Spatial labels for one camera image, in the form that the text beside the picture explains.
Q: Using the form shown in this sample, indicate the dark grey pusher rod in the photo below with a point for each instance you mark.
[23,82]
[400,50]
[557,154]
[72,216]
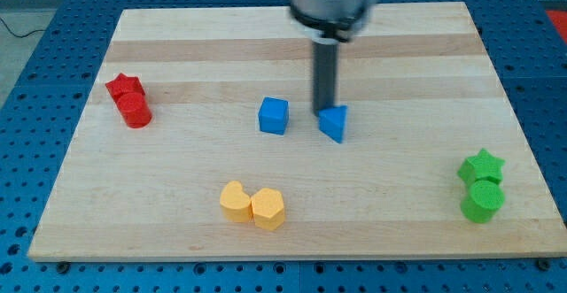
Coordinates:
[325,70]

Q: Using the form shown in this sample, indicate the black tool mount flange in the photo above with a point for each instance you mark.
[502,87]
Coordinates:
[331,30]

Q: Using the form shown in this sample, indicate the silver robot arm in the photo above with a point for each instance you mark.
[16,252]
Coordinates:
[330,9]

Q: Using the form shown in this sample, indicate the blue cube block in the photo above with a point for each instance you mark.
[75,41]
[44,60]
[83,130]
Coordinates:
[273,115]

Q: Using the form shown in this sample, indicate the green star block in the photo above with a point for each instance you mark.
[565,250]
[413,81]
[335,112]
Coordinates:
[481,167]

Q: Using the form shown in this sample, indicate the red star block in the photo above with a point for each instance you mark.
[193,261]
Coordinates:
[122,85]

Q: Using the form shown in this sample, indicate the blue triangle block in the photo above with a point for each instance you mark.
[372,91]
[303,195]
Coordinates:
[332,122]

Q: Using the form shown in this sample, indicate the wooden board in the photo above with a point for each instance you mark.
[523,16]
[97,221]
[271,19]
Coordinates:
[422,95]

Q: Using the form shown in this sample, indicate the yellow hexagon block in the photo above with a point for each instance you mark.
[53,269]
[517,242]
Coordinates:
[268,209]

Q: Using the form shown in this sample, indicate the yellow heart block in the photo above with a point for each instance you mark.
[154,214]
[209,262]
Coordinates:
[236,205]

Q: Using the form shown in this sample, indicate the red cylinder block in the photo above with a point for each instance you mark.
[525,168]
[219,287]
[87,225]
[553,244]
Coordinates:
[134,110]

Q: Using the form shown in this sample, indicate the green cylinder block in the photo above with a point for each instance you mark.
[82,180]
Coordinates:
[483,200]

